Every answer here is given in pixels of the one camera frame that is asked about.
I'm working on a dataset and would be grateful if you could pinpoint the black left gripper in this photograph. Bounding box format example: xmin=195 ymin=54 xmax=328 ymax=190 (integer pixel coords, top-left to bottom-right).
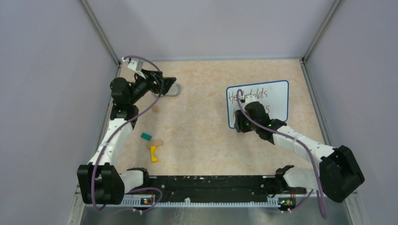
xmin=128 ymin=68 xmax=176 ymax=105

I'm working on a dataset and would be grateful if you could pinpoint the grey oval whiteboard eraser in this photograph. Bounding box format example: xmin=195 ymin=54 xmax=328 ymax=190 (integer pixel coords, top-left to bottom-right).
xmin=165 ymin=83 xmax=182 ymax=97

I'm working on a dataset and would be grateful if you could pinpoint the blue-framed small whiteboard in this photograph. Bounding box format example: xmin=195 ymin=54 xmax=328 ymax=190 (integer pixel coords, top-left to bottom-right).
xmin=226 ymin=80 xmax=289 ymax=128

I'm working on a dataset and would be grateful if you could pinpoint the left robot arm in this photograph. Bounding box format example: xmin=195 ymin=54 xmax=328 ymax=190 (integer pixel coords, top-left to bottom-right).
xmin=77 ymin=70 xmax=167 ymax=207

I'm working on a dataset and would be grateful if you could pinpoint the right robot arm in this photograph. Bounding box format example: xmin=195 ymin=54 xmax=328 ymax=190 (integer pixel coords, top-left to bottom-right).
xmin=226 ymin=80 xmax=365 ymax=203

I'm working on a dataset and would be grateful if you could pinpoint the teal block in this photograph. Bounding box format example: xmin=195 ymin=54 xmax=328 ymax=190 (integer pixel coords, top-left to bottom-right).
xmin=140 ymin=133 xmax=152 ymax=141

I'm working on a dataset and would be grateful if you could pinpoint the tan wooden block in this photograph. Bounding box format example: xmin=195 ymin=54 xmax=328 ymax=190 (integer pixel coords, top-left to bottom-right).
xmin=146 ymin=139 xmax=163 ymax=149

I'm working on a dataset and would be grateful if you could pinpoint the yellow toy block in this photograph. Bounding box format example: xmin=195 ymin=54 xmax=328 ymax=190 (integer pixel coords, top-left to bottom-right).
xmin=150 ymin=146 xmax=158 ymax=163

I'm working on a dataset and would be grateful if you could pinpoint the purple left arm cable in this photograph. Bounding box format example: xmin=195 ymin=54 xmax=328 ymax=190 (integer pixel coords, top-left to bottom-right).
xmin=92 ymin=55 xmax=164 ymax=215

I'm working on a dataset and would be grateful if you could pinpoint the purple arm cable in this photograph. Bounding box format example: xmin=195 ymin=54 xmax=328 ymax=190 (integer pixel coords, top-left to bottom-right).
xmin=236 ymin=89 xmax=328 ymax=220
xmin=92 ymin=55 xmax=164 ymax=215

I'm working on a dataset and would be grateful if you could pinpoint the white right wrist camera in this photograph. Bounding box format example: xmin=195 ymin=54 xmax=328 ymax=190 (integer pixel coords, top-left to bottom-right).
xmin=239 ymin=95 xmax=257 ymax=105

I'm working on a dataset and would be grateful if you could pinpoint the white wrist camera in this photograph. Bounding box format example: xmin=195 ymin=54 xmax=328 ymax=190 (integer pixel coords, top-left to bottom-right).
xmin=127 ymin=59 xmax=144 ymax=72
xmin=239 ymin=95 xmax=257 ymax=105

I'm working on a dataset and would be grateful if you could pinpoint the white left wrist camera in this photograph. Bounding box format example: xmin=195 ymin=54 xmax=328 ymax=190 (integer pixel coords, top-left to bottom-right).
xmin=127 ymin=59 xmax=144 ymax=72

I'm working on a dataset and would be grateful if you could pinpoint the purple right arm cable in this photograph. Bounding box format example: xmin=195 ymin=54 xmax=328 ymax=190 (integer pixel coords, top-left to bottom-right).
xmin=236 ymin=89 xmax=328 ymax=220

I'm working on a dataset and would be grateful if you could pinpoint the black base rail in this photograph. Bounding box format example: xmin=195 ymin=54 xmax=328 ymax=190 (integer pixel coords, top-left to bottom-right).
xmin=127 ymin=175 xmax=307 ymax=205

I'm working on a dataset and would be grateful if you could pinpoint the left aluminium corner post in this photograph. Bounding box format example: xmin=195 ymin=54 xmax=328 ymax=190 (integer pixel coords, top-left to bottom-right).
xmin=78 ymin=0 xmax=120 ymax=66

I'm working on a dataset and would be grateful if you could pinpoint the aluminium corner post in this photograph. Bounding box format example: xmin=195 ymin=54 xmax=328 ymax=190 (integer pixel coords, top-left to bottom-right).
xmin=78 ymin=0 xmax=120 ymax=66
xmin=301 ymin=0 xmax=344 ymax=64

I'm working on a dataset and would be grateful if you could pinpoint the white slotted cable duct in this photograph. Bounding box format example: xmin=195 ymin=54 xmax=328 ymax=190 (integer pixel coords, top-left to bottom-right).
xmin=85 ymin=196 xmax=281 ymax=208

